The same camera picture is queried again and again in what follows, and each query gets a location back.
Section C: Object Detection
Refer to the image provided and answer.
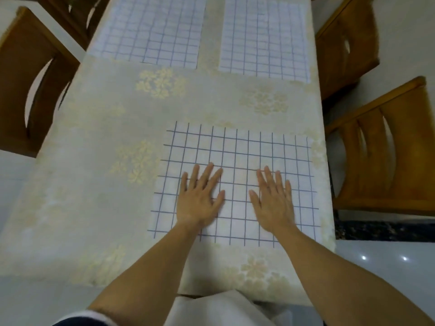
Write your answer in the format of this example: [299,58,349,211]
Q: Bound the person's left hand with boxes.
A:
[176,163,226,230]

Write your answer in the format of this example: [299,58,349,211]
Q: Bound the person's right hand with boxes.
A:
[249,165,300,235]

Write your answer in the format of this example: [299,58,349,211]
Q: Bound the checked cloth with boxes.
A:
[146,120,322,248]
[89,0,207,69]

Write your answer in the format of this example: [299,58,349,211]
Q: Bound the person's right forearm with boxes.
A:
[275,225,435,326]

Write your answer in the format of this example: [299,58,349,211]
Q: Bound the person's left forearm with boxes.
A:
[87,222,201,326]

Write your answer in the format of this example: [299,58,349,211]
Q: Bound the table with cream floral tablecloth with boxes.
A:
[0,0,337,308]

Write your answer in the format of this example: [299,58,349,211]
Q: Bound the wooden dining chair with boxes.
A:
[325,76,435,217]
[35,0,113,50]
[315,0,381,101]
[0,6,81,159]

